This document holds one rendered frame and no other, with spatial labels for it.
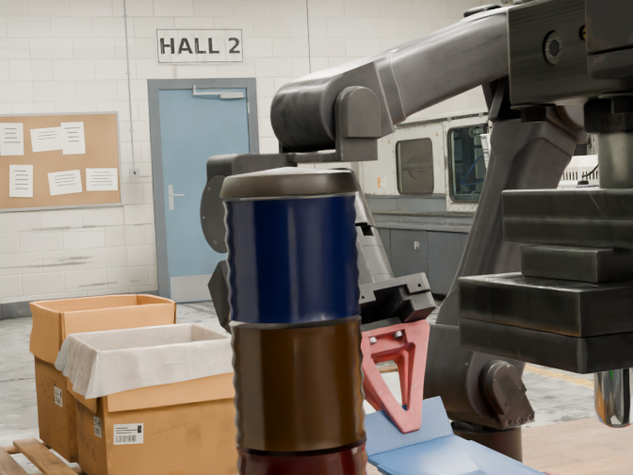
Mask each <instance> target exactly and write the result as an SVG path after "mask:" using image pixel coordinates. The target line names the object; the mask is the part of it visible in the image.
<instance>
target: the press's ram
mask: <svg viewBox="0 0 633 475"><path fill-rule="evenodd" d="M583 113H584V130H585V132H586V133H587V134H590V135H598V136H597V149H598V176H599V187H596V188H564V189H522V190H504V191H502V192H501V199H502V223H503V240H504V241H505V242H511V243H528V244H537V245H525V246H522V247H521V271H520V272H510V273H499V274H489V275H479V276H469V277H459V278H457V293H458V315H459V317H460V318H459V340H460V348H461V349H464V350H468V351H473V352H481V353H486V354H490V355H494V356H499V357H503V358H508V359H512V360H516V361H521V362H526V363H530V364H534V365H539V366H543V367H548V368H552V369H560V370H565V371H569V372H573V373H578V374H582V375H583V374H590V373H593V393H594V411H595V414H596V415H597V418H598V421H600V422H602V423H603V424H605V425H607V426H609V427H611V428H624V427H627V426H629V425H631V424H633V113H621V114H611V100H610V99H603V100H597V101H589V102H587V103H585V105H584V107H583Z"/></svg>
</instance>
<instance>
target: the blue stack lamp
mask: <svg viewBox="0 0 633 475"><path fill-rule="evenodd" d="M355 197H356V195H355V194H347V195H317V196H295V197H276V198H258V199H243V200H230V201H223V204H224V208H225V215H224V224H225V227H226V230H227V231H226V236H225V243H226V247H227V250H228V251H227V255H226V263H227V266H228V269H229V270H228V275H227V282H228V286H229V288H230V290H229V295H228V302H229V305H230V307H231V309H230V314H229V320H232V321H238V322H247V323H296V322H311V321H322V320H330V319H342V318H347V317H352V316H356V315H358V314H360V313H361V312H362V311H361V308H360V305H359V299H360V294H361V291H360V288H359V286H358V279H359V274H360V272H359V269H358V266H357V260H358V255H359V253H358V249H357V246H356V240H357V236H358V233H357V230H356V226H355V222H356V217H357V213H356V210H355V206H354V202H355Z"/></svg>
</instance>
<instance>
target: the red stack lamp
mask: <svg viewBox="0 0 633 475"><path fill-rule="evenodd" d="M366 441H367V437H366V436H365V437H364V438H363V439H361V440H359V441H356V442H354V443H351V444H347V445H344V446H340V447H335V448H329V449H323V450H302V451H272V450H255V449H250V448H246V447H243V446H240V445H238V444H237V443H235V448H236V451H237V454H238V456H237V460H236V467H237V470H238V474H239V475H368V472H367V469H366V465H367V460H368V456H367V453H366V450H365V446H366Z"/></svg>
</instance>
